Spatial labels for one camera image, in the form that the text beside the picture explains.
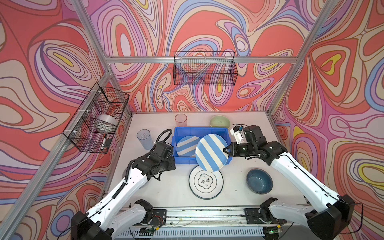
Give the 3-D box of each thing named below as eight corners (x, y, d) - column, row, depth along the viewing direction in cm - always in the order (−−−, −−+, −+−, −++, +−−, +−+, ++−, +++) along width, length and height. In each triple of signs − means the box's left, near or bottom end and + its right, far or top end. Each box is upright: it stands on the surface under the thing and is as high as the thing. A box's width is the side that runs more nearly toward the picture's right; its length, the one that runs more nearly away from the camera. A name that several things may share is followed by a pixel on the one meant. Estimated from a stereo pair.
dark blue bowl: (242, 183, 85) (244, 180, 81) (249, 168, 91) (252, 164, 87) (265, 198, 80) (269, 195, 76) (271, 181, 86) (275, 177, 81)
